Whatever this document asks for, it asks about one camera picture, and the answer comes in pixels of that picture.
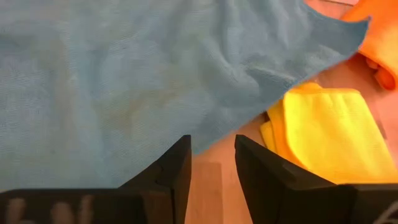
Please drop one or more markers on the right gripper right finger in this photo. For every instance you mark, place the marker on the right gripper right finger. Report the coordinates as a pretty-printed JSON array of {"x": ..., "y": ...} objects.
[{"x": 280, "y": 196}]

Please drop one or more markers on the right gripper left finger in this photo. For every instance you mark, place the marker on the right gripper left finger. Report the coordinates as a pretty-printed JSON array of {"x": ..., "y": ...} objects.
[{"x": 149, "y": 199}]

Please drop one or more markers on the blue microfiber towel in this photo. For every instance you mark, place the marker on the blue microfiber towel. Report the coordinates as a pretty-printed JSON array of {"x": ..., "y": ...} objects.
[{"x": 140, "y": 77}]

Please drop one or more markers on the orange microfiber towel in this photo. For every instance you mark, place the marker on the orange microfiber towel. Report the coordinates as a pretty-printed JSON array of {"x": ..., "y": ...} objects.
[{"x": 382, "y": 34}]

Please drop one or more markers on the yellow microfiber towel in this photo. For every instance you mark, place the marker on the yellow microfiber towel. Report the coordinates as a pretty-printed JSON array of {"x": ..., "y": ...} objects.
[{"x": 329, "y": 133}]

